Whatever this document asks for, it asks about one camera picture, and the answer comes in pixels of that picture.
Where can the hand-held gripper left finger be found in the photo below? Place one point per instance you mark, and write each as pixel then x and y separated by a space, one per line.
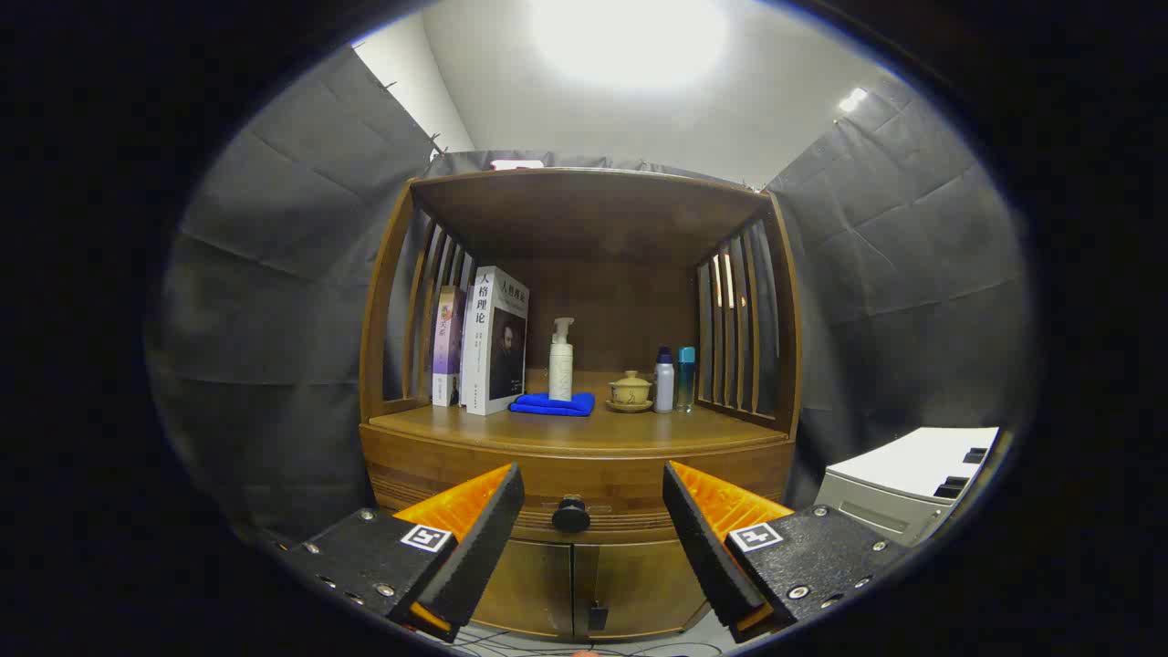
pixel 474 547

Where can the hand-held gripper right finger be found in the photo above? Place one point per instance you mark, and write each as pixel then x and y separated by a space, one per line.
pixel 707 547

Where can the wooden drawer with black knob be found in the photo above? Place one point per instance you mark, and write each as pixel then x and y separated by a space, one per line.
pixel 593 474

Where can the wooden cabinet door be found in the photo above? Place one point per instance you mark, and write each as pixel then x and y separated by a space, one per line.
pixel 639 584
pixel 529 584

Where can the wooden countertop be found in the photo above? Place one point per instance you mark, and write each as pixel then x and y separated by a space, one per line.
pixel 566 429

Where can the white office cabinet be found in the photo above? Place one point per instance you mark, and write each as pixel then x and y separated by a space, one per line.
pixel 912 461

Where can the wooden cabinet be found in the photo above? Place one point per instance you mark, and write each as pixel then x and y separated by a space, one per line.
pixel 593 219

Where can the beige saucer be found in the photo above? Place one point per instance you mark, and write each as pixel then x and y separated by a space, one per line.
pixel 630 408

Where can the folded blue cloth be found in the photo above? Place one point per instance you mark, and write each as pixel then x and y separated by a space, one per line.
pixel 552 405

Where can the white bottle with dark cap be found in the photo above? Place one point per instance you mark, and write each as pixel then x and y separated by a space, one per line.
pixel 664 388

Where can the teal bottle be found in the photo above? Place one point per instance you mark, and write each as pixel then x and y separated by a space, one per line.
pixel 685 383

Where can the beige lidded tea cup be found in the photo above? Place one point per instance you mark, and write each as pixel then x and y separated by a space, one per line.
pixel 630 389

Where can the white book with portrait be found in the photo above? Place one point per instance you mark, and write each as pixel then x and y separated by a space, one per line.
pixel 484 365

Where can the white pump bottle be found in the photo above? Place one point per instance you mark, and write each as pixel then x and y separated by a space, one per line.
pixel 560 374

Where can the purple book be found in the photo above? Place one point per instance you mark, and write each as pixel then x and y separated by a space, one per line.
pixel 447 347

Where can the black backdrop cloth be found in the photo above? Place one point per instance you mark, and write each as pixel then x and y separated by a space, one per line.
pixel 274 319

